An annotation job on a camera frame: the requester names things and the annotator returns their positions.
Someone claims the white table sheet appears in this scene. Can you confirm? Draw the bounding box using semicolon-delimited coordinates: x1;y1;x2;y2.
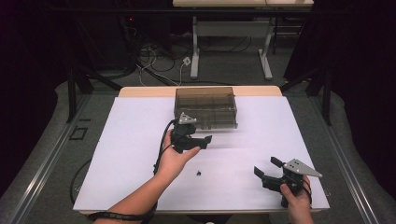
73;95;331;212

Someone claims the aluminium floor rail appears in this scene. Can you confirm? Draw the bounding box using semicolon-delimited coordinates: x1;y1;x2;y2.
311;92;380;224
0;92;92;224

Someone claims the person's left hand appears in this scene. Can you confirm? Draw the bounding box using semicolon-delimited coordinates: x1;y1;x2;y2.
154;129;202;185

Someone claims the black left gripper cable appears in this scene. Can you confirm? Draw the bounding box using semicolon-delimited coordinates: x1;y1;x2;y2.
153;119;176;175

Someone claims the white-legged desk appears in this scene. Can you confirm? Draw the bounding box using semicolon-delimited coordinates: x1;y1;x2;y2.
172;0;315;81

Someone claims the thin black hanging cable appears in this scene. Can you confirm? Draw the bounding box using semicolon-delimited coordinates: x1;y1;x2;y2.
69;158;93;205

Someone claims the white floor cable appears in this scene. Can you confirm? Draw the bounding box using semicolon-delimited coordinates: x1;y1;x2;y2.
136;46;188;87

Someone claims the black coiled cable sleeve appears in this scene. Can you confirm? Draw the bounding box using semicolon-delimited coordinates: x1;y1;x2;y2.
87;201;158;222

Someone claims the smoky transparent drawer organiser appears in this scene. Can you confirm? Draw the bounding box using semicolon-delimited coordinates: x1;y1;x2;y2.
175;86;238;131

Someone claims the person's right hand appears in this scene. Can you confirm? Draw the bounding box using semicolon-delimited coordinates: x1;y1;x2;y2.
279;175;314;217

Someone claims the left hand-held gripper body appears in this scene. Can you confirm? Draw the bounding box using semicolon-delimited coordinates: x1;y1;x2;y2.
171;112;200;154

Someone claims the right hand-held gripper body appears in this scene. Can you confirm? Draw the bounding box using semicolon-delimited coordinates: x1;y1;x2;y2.
262;158;323;209

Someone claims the black floor cable bundle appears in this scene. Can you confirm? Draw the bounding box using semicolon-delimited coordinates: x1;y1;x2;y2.
122;18;200;87

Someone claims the black curtain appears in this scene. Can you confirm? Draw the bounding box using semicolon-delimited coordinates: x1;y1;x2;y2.
0;0;134;188
284;0;396;200

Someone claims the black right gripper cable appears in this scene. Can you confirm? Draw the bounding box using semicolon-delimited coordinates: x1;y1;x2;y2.
303;178;314;205

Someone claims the black metal stand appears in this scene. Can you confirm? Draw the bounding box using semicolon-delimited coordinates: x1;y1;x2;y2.
65;59;124;124
279;66;332;127

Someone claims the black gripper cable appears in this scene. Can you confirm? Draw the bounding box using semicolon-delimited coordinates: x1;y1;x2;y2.
303;178;314;205
153;119;176;175

